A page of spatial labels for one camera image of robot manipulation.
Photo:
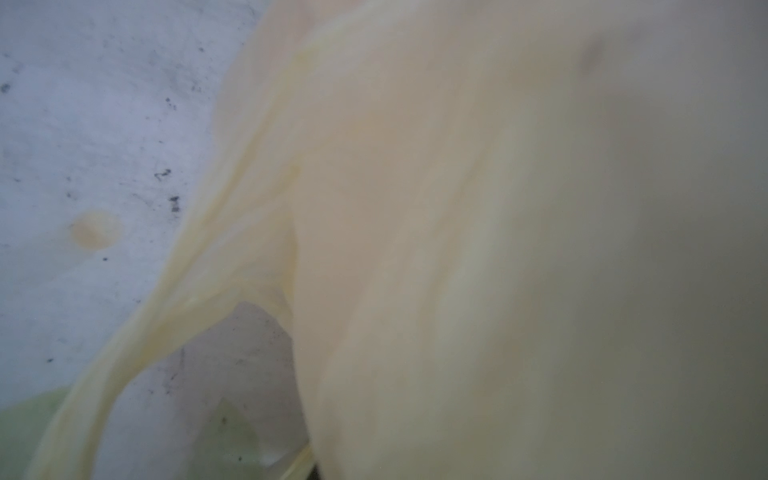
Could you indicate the cream printed plastic bag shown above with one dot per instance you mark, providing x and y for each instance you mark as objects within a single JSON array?
[{"x": 508, "y": 239}]

